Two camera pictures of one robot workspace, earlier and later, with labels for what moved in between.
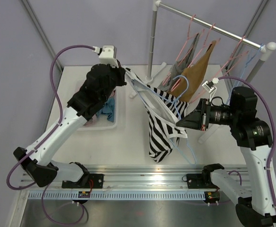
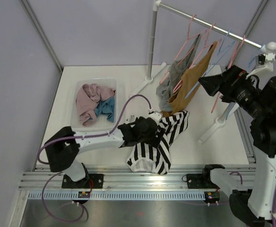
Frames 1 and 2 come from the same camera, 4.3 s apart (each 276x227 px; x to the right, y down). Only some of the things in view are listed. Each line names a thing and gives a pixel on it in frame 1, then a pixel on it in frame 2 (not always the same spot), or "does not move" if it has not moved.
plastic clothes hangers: (186, 140) to (219, 53)
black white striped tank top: (163, 112) to (156, 157)
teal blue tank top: (109, 108) does not move
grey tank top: (180, 65) does not move
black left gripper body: (116, 79) to (151, 139)
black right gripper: (197, 119) to (231, 80)
